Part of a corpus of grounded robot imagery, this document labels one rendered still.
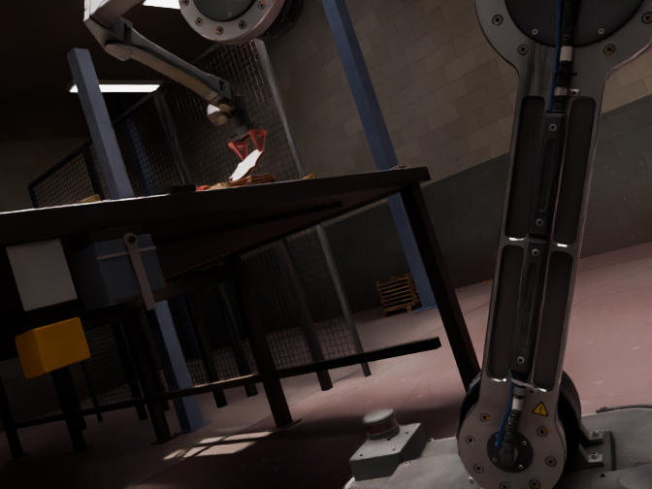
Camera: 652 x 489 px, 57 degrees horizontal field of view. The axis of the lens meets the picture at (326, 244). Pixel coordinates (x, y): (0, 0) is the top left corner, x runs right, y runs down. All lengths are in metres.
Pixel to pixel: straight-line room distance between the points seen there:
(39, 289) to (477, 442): 0.79
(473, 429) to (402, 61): 6.55
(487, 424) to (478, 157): 5.94
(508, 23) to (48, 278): 0.88
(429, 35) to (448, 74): 0.50
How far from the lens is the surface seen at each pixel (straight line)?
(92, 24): 1.71
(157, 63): 1.82
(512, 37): 0.83
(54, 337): 1.16
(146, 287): 1.26
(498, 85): 6.61
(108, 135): 3.91
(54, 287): 1.21
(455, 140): 6.86
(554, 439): 0.87
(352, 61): 6.17
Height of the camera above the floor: 0.64
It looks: 3 degrees up
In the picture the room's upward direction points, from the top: 18 degrees counter-clockwise
